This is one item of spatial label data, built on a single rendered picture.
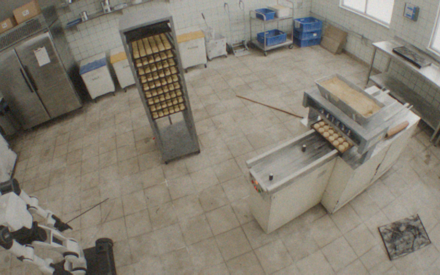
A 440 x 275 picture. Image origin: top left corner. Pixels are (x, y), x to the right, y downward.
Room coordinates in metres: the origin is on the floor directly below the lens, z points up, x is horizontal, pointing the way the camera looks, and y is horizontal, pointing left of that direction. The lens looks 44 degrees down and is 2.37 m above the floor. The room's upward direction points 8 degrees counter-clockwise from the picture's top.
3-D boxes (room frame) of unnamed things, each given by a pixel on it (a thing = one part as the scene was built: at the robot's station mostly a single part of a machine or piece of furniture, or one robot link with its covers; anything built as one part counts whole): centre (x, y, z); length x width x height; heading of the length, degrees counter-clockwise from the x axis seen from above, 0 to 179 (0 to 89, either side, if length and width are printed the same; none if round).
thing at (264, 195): (1.08, -0.25, 0.77); 0.24 x 0.04 x 0.14; 21
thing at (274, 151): (1.57, -1.11, 0.87); 2.01 x 0.03 x 0.07; 111
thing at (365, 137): (1.39, -1.06, 1.01); 0.72 x 0.33 x 0.34; 21
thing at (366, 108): (1.39, -1.06, 1.28); 0.54 x 0.27 x 0.06; 21
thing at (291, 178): (1.30, -1.21, 0.87); 2.01 x 0.03 x 0.07; 111
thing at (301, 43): (5.34, -2.39, 0.10); 0.60 x 0.40 x 0.20; 103
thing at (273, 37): (5.15, -1.45, 0.28); 0.56 x 0.38 x 0.20; 114
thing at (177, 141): (2.41, 0.58, 0.93); 0.64 x 0.51 x 1.78; 15
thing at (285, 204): (1.21, -0.58, 0.45); 0.70 x 0.34 x 0.90; 111
